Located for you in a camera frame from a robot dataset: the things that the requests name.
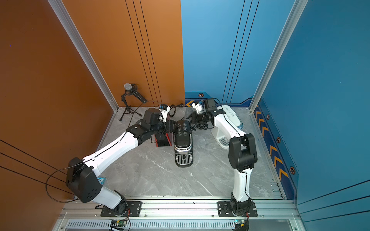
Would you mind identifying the grey microfibre cloth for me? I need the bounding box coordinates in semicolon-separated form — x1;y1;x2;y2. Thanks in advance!
183;111;193;123

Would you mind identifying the black coffee machine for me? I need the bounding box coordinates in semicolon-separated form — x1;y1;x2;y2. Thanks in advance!
173;120;194;167

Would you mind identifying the white coffee machine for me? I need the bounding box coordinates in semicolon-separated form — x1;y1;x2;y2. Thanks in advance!
211;105;246;149

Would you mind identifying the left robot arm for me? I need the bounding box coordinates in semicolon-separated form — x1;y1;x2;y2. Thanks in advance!
66;105;174;216

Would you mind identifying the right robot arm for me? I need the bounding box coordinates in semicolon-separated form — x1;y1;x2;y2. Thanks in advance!
191;98;258;216

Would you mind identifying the red capsule coffee machine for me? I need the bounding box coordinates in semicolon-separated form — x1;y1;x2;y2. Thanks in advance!
155;133;172;147

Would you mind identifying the microphone on black tripod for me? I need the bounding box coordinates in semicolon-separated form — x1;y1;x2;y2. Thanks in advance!
119;83;147;122

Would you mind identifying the left circuit board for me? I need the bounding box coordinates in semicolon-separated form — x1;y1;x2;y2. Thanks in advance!
109;219;128;231

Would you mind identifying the circuit board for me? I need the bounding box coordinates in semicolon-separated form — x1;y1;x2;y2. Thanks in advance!
109;219;128;231
233;220;250;231

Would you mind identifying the right circuit board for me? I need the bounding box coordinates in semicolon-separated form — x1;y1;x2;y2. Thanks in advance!
233;220;250;231

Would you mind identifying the black power cable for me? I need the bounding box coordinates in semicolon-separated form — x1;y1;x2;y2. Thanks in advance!
192;119;214;131

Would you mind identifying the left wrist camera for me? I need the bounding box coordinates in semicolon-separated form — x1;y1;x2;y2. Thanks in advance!
159;104;170;123

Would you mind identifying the red machine black cable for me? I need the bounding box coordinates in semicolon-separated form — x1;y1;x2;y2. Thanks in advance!
167;103;185;117

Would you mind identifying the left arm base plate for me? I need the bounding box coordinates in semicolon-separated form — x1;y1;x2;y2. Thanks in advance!
100;201;142;218

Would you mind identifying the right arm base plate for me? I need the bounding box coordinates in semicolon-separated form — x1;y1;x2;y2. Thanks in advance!
217;200;258;218

